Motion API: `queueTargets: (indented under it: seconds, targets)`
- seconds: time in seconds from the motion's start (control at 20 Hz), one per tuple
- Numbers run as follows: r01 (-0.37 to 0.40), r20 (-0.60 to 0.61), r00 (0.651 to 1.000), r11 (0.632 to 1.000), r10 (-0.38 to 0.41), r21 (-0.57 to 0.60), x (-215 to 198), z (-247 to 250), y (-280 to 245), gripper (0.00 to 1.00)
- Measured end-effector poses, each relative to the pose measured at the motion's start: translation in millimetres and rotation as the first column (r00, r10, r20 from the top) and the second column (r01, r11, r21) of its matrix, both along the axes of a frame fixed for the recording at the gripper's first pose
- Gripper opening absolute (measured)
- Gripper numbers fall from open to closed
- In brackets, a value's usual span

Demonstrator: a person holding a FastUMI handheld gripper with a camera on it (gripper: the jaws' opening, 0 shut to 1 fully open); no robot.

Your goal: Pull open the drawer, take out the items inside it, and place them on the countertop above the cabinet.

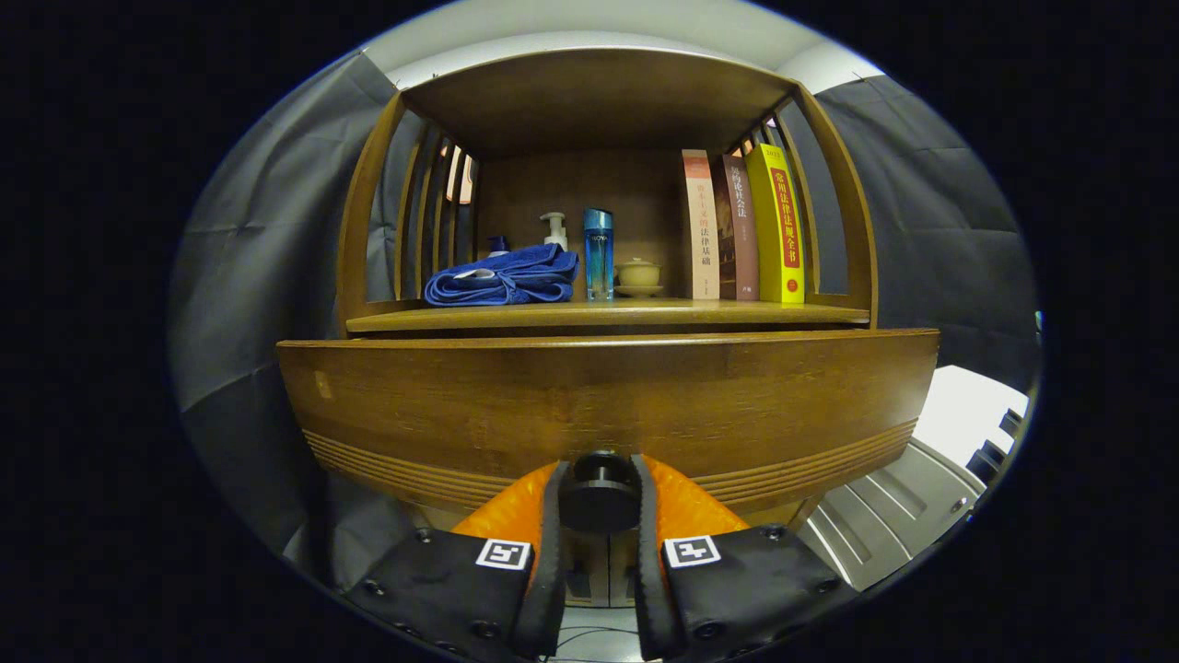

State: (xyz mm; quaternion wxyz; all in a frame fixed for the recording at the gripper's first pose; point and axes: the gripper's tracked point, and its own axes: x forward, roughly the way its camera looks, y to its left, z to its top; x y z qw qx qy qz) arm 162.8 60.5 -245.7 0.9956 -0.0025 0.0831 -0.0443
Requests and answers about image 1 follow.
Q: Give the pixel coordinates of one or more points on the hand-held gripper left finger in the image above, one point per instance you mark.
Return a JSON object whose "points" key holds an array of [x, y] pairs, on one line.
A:
{"points": [[553, 552]]}

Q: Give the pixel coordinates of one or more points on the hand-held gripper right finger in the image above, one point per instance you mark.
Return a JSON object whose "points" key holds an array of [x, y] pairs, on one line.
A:
{"points": [[645, 571]]}

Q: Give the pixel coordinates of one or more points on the wooden cabinet door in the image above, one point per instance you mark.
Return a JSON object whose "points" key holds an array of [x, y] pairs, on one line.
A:
{"points": [[619, 562], [578, 562]]}

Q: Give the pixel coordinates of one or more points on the wooden countertop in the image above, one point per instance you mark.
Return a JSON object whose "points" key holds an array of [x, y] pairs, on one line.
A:
{"points": [[645, 315]]}

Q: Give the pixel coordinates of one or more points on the wooden cabinet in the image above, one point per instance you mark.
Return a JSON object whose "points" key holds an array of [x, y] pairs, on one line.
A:
{"points": [[599, 101]]}

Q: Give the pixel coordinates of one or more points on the folded blue towel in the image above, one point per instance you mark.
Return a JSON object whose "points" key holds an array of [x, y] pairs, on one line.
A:
{"points": [[507, 276]]}

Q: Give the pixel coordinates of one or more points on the beige lidded teacup with saucer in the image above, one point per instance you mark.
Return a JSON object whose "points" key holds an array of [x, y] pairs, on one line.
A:
{"points": [[638, 274]]}

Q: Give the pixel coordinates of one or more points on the tall blue glass bottle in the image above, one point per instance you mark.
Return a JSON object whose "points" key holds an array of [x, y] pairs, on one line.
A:
{"points": [[599, 258]]}

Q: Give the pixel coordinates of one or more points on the small white bottle blue cap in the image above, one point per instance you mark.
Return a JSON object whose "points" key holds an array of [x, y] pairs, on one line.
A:
{"points": [[497, 245]]}

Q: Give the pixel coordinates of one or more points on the white pump bottle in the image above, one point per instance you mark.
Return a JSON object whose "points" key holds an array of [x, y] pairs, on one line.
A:
{"points": [[555, 235]]}

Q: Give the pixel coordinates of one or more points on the brown book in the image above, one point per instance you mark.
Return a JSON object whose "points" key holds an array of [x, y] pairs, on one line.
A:
{"points": [[741, 239]]}

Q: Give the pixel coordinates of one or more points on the beige book with orange band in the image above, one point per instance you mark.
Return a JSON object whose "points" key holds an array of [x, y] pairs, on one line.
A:
{"points": [[702, 230]]}

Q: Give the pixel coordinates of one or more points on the white table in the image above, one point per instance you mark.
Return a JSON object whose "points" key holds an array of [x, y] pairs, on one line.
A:
{"points": [[958, 414]]}

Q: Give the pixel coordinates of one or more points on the yellow book with red label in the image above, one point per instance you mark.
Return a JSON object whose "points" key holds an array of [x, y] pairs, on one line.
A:
{"points": [[778, 230]]}

